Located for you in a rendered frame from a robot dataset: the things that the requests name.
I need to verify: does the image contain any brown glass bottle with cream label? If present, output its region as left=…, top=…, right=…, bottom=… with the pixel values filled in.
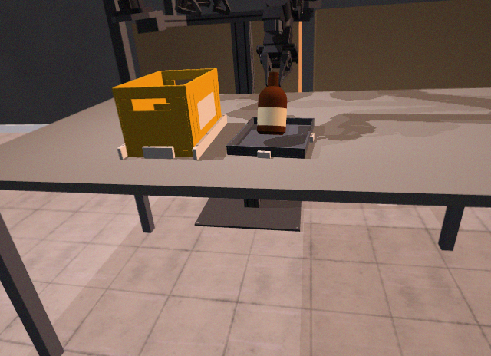
left=257, top=72, right=287, bottom=135

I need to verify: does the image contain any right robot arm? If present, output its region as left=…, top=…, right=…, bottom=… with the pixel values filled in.
left=113, top=0, right=153, bottom=16

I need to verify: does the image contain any orange plastic crate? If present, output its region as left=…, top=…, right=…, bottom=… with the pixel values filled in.
left=112, top=68, right=222, bottom=157

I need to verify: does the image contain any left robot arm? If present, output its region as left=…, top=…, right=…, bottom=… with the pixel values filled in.
left=262, top=0, right=317, bottom=45

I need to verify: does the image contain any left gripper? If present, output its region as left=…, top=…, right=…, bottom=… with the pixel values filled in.
left=256, top=44, right=298, bottom=87

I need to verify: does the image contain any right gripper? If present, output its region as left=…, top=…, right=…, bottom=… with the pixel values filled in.
left=175, top=0, right=231, bottom=17

